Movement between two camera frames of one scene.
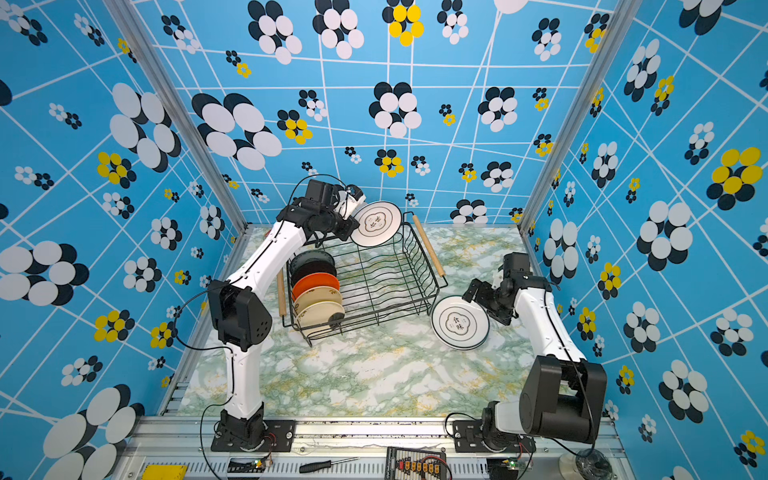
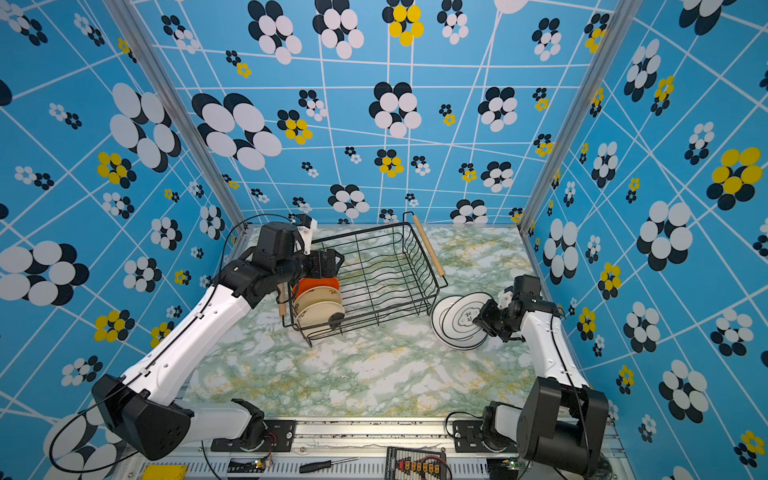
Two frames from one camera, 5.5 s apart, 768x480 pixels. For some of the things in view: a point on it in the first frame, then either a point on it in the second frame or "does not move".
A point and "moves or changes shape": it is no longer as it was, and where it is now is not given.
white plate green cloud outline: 459,324 moves or changes shape
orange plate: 314,279 does not move
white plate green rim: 379,222 to 458,315
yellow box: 164,472 does not move
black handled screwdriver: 323,465 does not move
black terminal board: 415,464 does not move
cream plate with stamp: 317,294 does not move
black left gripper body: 333,223 to 312,265
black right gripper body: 492,300 to 497,321
